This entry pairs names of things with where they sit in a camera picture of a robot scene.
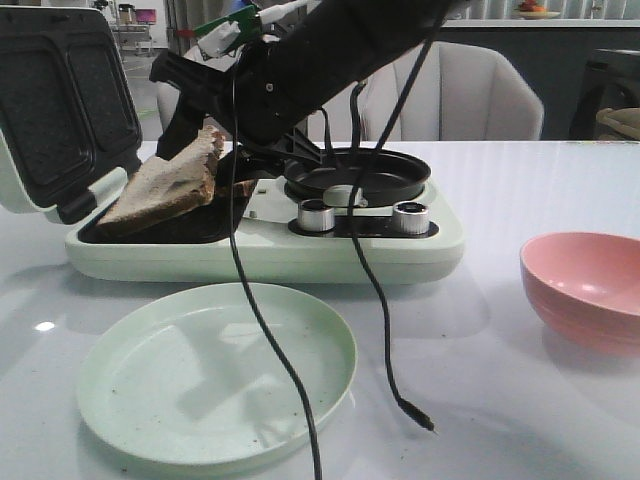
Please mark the fruit plate on counter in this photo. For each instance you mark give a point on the fruit plate on counter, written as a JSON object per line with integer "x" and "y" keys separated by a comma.
{"x": 532, "y": 10}

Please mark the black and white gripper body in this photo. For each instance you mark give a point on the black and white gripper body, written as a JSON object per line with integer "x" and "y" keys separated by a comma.
{"x": 262, "y": 97}

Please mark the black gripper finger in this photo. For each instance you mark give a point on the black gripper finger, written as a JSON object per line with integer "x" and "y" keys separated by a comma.
{"x": 182, "y": 129}

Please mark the silver control knob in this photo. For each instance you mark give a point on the silver control knob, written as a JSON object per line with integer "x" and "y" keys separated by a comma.
{"x": 315, "y": 216}
{"x": 410, "y": 218}

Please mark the light green plate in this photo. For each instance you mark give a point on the light green plate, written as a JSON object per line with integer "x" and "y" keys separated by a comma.
{"x": 192, "y": 382}

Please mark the beige cushion at right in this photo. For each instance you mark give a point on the beige cushion at right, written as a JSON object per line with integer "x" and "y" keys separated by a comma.
{"x": 623, "y": 121}

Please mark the grey counter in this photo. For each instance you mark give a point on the grey counter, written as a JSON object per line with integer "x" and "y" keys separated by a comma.
{"x": 576, "y": 67}

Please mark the pink bowl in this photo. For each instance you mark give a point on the pink bowl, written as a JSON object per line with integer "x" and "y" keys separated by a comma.
{"x": 585, "y": 286}

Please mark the green breakfast maker lid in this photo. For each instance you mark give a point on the green breakfast maker lid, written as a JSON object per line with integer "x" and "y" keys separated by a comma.
{"x": 69, "y": 130}

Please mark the black round frying pan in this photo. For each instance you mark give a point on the black round frying pan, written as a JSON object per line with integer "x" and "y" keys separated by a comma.
{"x": 391, "y": 176}

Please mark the right silver control knob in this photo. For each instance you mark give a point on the right silver control knob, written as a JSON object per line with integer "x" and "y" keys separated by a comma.
{"x": 410, "y": 218}

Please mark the green breakfast maker base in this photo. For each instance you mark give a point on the green breakfast maker base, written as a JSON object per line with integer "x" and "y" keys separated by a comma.
{"x": 195, "y": 246}

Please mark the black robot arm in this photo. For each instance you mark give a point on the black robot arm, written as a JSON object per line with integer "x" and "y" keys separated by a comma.
{"x": 359, "y": 37}

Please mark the bread slice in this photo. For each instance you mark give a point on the bread slice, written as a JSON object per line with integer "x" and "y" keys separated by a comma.
{"x": 164, "y": 189}
{"x": 241, "y": 189}

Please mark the left grey upholstered chair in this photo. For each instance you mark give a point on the left grey upholstered chair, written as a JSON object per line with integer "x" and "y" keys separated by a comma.
{"x": 167, "y": 107}

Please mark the left silver control knob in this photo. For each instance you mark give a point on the left silver control knob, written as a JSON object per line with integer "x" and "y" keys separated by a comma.
{"x": 315, "y": 216}

